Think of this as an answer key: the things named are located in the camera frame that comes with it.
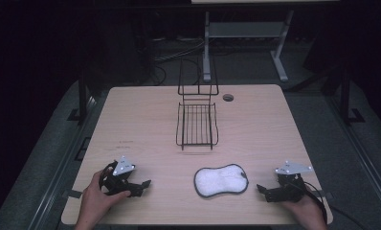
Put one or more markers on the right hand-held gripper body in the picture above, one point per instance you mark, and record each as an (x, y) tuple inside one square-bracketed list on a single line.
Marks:
[(290, 188)]

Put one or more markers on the black metal stand post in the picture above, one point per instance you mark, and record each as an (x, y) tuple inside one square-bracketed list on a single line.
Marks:
[(82, 96), (346, 96)]

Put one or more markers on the person's left hand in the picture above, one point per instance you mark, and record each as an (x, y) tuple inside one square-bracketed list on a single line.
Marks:
[(94, 198)]

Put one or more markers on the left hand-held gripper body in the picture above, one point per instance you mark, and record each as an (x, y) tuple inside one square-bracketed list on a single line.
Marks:
[(116, 183)]

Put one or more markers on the person's right hand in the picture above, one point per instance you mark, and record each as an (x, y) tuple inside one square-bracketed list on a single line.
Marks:
[(306, 212)]

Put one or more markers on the white sponge with dark edge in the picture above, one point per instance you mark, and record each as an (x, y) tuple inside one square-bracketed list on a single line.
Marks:
[(220, 180)]

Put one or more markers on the grey table edge bracket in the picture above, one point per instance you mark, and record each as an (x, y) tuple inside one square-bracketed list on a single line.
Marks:
[(73, 193)]

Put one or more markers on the grey metal stand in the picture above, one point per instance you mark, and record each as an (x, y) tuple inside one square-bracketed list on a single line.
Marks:
[(244, 30)]

